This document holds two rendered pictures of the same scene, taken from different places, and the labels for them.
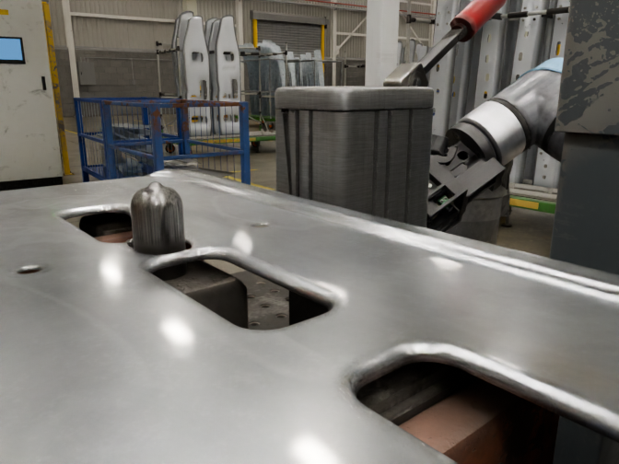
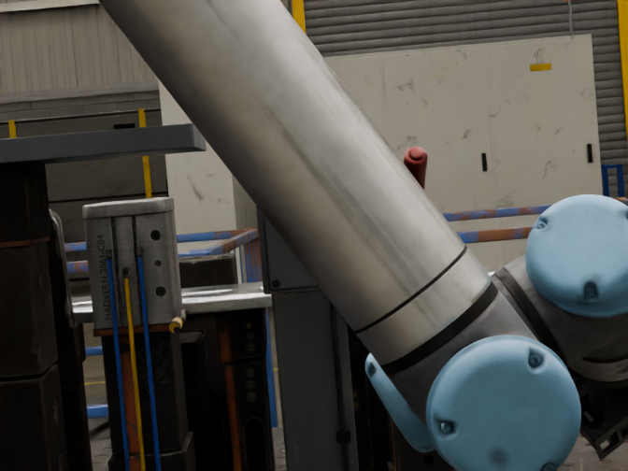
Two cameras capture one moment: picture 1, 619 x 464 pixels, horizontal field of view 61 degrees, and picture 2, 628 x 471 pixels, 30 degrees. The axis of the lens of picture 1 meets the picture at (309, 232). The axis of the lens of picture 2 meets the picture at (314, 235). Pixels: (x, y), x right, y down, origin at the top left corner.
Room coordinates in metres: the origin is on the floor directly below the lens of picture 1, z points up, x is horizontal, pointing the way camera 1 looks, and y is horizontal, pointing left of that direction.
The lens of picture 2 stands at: (0.99, -0.97, 1.12)
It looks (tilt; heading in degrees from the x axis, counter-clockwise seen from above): 3 degrees down; 129
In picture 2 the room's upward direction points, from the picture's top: 5 degrees counter-clockwise
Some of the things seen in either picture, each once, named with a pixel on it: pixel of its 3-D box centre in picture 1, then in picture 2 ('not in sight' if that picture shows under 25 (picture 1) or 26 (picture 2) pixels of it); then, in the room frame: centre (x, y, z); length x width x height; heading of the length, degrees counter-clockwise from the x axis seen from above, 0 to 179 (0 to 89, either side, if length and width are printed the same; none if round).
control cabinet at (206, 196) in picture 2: not in sight; (224, 169); (-5.96, 6.58, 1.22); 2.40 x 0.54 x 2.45; 122
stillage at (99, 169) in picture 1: (129, 143); not in sight; (5.77, 1.94, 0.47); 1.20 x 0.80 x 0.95; 34
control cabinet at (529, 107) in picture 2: not in sight; (438, 149); (-3.95, 6.88, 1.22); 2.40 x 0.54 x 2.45; 36
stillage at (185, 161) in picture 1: (174, 156); not in sight; (4.60, 1.17, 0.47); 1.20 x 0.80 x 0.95; 37
